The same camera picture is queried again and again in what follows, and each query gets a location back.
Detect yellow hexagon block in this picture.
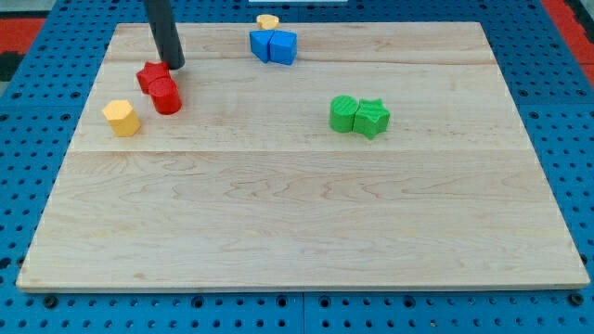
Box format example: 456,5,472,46
102,100,141,137

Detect blue cube block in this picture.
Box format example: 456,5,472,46
269,30,297,65

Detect yellow block at top edge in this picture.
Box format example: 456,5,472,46
256,14,280,30

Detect wooden board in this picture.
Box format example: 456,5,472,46
17,22,590,293

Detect red cylinder block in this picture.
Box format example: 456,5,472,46
148,77,182,115

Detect green cylinder block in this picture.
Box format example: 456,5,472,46
329,96,359,133

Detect green star block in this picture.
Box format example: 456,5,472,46
352,99,391,140

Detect red star block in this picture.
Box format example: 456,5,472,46
136,62,170,95

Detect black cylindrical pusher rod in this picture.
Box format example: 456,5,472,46
143,0,185,70

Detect blue triangle block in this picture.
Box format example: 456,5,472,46
249,30,276,63

